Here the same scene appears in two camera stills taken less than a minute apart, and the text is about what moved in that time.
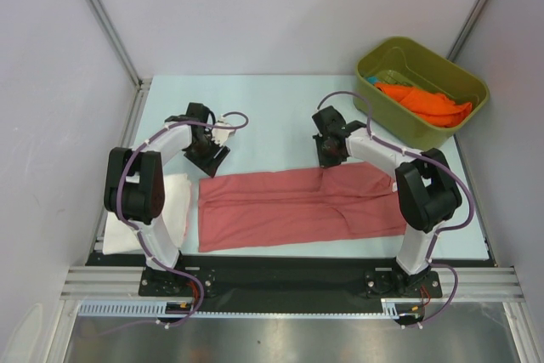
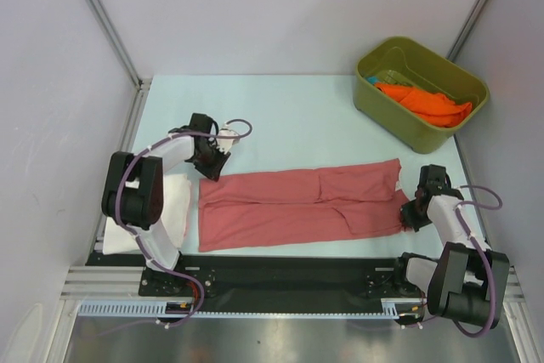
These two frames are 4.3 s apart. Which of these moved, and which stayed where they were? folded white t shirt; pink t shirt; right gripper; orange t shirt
Moved: right gripper
Stayed: orange t shirt; pink t shirt; folded white t shirt
